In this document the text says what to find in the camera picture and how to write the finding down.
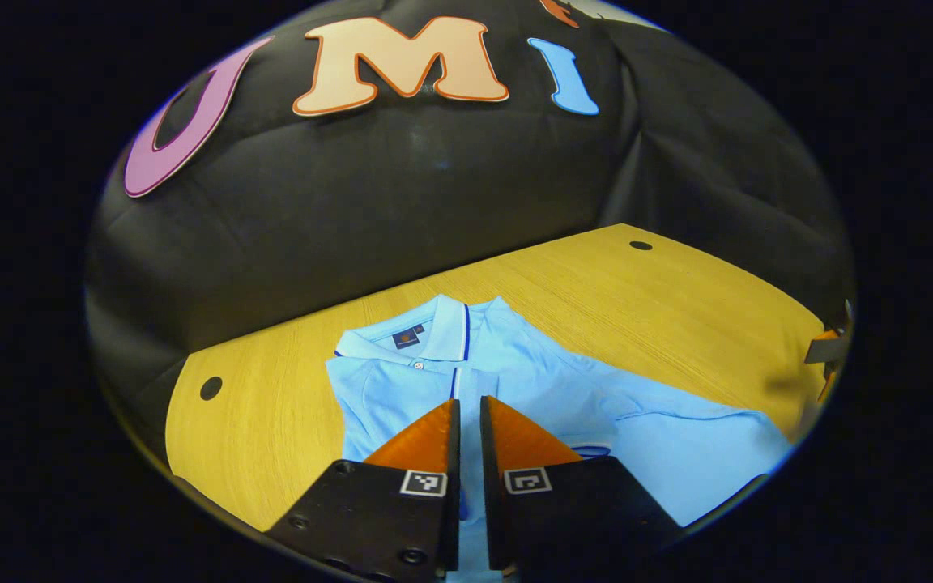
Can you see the black table grommet hole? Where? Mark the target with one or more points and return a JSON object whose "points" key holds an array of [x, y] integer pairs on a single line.
{"points": [[641, 244], [210, 388]]}

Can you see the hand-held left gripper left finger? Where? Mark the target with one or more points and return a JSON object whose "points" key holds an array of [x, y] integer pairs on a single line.
{"points": [[452, 453]]}

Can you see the black backdrop cloth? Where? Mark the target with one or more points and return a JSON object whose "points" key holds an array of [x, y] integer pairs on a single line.
{"points": [[394, 202]]}

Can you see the light blue polo T-shirt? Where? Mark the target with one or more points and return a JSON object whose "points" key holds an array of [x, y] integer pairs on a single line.
{"points": [[661, 437]]}

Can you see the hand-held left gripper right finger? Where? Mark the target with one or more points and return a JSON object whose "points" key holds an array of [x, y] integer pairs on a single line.
{"points": [[488, 453]]}

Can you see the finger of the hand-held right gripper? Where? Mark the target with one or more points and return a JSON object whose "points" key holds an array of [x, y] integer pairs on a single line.
{"points": [[829, 350]]}

